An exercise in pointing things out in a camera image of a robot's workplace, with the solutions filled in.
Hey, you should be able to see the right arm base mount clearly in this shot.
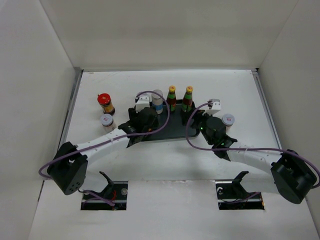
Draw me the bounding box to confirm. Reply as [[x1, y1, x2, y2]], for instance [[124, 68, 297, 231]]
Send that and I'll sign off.
[[215, 171, 265, 211]]

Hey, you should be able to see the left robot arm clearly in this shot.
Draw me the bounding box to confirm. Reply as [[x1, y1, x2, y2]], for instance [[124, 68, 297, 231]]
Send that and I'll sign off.
[[47, 107, 159, 200]]

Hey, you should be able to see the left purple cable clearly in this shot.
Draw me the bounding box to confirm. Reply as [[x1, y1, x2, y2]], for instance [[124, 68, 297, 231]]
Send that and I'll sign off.
[[38, 90, 171, 205]]

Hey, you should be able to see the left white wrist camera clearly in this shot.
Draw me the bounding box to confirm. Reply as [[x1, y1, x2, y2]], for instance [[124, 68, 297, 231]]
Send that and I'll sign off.
[[134, 93, 150, 113]]

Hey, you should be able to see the silver lid jar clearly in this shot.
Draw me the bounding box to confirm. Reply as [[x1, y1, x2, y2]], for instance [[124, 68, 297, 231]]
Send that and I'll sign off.
[[151, 89, 163, 115]]

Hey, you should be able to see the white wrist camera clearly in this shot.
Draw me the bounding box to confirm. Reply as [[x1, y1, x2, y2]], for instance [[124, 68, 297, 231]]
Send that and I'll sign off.
[[202, 98, 222, 116], [134, 93, 150, 113]]

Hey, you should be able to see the purple cable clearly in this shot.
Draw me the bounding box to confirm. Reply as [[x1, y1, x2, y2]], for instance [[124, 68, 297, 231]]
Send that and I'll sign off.
[[185, 101, 320, 188], [38, 90, 171, 205]]

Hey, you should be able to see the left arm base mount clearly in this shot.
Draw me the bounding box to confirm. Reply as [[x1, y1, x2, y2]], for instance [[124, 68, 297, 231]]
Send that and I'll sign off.
[[79, 171, 129, 211]]

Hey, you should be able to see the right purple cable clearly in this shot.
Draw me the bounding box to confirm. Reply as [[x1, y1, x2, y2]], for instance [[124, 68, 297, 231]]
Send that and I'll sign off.
[[185, 101, 320, 188]]

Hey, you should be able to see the yellow cap sauce bottle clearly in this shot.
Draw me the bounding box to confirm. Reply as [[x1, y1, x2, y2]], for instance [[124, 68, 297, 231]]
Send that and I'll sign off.
[[181, 86, 193, 113], [166, 85, 177, 112]]

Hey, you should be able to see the right white jar red label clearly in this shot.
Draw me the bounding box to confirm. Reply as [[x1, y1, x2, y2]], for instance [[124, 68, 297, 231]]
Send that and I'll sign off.
[[221, 113, 235, 133]]

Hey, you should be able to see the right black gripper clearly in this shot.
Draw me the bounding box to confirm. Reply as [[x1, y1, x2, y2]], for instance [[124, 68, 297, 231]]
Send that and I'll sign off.
[[180, 107, 216, 146]]

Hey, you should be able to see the black plastic tray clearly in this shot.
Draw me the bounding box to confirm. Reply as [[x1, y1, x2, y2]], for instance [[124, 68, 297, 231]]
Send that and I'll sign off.
[[128, 99, 200, 142]]

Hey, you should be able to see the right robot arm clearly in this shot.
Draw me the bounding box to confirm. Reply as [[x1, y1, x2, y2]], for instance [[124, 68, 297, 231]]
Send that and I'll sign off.
[[186, 108, 320, 204]]

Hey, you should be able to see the white jar red label lid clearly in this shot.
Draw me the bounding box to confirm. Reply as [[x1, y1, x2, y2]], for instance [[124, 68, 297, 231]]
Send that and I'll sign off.
[[100, 113, 117, 133]]

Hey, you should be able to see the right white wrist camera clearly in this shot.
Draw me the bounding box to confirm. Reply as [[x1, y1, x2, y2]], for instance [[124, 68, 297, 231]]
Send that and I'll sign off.
[[202, 98, 222, 116]]

